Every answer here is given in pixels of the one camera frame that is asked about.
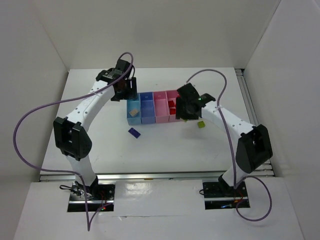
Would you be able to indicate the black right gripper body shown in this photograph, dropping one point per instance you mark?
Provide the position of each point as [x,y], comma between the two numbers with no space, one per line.
[180,107]

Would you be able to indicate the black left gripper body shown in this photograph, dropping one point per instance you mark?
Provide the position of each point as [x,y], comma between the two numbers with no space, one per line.
[132,88]

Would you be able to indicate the small red lego brick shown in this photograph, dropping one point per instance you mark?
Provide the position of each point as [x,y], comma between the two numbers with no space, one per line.
[171,104]

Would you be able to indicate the yellow-green lego brick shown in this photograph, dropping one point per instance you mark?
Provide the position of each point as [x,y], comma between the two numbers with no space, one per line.
[201,124]

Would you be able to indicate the dark blue lego brick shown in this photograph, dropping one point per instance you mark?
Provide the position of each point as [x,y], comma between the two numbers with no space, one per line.
[134,133]

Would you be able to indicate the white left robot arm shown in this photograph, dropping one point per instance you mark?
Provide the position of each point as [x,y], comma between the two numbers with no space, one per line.
[71,132]

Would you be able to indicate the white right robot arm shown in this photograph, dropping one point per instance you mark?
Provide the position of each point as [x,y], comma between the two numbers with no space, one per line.
[250,144]

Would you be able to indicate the light blue container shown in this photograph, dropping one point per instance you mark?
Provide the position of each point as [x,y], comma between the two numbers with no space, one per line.
[131,104]

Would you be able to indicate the large pink container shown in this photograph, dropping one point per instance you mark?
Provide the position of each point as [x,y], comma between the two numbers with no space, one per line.
[172,95]

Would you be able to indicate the dark blue container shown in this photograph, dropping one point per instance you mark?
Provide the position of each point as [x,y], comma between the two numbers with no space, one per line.
[147,108]

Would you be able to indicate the aluminium front rail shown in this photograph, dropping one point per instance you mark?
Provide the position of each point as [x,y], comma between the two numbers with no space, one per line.
[135,176]

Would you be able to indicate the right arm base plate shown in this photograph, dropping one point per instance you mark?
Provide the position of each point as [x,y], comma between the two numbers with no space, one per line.
[217,199]

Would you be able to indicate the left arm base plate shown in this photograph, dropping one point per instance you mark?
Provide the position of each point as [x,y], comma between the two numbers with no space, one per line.
[105,195]

